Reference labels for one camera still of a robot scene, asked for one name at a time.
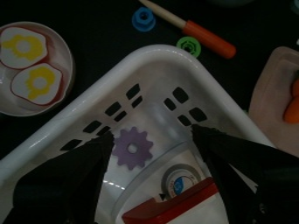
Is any green toy nut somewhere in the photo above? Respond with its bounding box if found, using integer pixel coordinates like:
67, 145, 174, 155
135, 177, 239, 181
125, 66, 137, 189
175, 36, 203, 58

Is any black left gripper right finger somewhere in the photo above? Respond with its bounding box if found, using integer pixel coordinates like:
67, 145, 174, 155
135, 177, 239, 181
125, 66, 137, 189
191, 124, 299, 224

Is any pink toy cutting board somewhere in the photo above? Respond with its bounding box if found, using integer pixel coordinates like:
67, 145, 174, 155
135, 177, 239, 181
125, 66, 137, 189
247, 46, 299, 158

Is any white plastic slotted basket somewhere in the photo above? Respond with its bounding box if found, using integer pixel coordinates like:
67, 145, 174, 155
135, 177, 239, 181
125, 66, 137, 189
0, 44, 278, 224

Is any blue toy nut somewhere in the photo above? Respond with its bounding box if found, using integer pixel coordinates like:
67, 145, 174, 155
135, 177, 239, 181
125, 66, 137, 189
131, 6, 157, 32

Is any orange toy carrot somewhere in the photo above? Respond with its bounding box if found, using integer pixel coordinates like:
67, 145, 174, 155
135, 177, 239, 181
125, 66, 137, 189
283, 78, 299, 125

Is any wooden toy knife orange handle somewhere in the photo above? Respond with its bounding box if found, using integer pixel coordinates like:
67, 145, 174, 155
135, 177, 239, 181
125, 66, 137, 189
138, 0, 238, 60

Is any pink toy frying pan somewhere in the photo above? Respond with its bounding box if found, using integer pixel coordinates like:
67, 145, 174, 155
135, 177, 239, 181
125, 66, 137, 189
0, 21, 75, 117

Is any purple toy gear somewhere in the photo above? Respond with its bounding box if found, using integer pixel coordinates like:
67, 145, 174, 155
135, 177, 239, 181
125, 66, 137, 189
111, 126, 155, 172

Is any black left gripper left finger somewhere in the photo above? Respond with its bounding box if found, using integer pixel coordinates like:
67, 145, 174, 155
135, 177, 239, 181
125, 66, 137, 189
2, 130, 117, 224

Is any clear lid with red handle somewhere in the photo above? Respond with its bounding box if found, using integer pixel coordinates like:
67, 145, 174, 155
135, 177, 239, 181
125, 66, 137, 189
110, 141, 231, 224

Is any toy fried egg slice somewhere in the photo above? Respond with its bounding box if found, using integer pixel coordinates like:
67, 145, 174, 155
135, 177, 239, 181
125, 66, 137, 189
10, 63, 63, 106
0, 26, 50, 70

